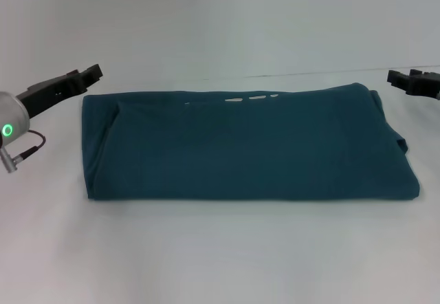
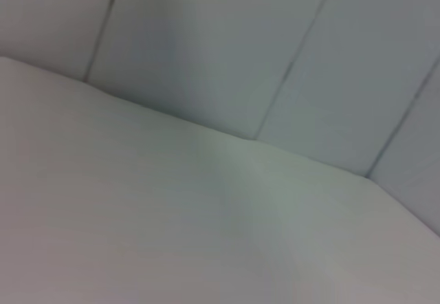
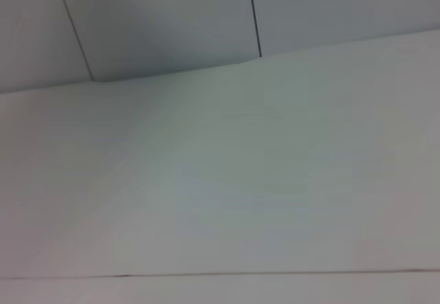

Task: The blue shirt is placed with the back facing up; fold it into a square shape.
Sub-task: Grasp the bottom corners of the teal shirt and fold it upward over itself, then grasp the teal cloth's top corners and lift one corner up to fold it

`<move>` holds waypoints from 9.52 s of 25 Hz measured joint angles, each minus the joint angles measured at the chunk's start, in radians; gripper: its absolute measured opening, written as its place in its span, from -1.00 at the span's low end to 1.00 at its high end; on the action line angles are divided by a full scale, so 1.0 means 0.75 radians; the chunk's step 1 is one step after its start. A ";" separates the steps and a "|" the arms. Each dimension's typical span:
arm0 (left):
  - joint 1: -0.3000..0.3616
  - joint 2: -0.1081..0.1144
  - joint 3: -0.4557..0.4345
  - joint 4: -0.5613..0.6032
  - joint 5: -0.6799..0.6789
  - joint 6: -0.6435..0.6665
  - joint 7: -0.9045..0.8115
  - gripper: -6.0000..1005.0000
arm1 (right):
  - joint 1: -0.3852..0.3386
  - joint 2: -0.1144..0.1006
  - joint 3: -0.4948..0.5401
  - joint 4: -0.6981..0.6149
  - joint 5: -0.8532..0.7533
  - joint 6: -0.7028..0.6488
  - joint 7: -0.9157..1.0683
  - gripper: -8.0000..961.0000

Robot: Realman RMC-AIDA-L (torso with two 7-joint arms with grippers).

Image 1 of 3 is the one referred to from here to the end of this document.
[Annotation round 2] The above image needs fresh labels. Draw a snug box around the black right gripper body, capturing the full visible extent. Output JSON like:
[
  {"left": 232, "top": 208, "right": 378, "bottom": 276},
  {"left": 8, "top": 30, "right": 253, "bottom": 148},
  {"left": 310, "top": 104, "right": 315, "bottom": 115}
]
[{"left": 407, "top": 69, "right": 440, "bottom": 101}]

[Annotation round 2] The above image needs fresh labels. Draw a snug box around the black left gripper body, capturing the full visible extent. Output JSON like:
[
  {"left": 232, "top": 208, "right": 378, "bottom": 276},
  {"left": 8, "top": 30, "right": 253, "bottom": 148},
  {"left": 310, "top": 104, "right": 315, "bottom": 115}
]
[{"left": 15, "top": 69, "right": 83, "bottom": 121}]

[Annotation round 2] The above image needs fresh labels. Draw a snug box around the teal blue shirt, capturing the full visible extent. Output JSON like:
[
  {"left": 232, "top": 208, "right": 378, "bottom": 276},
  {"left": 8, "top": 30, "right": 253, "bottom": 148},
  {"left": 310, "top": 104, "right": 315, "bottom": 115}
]
[{"left": 81, "top": 82, "right": 421, "bottom": 202}]

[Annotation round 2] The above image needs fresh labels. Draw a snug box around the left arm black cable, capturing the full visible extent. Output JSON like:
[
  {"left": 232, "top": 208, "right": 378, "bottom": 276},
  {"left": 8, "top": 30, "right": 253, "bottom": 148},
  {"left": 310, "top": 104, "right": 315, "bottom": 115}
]
[{"left": 0, "top": 129, "right": 47, "bottom": 174}]

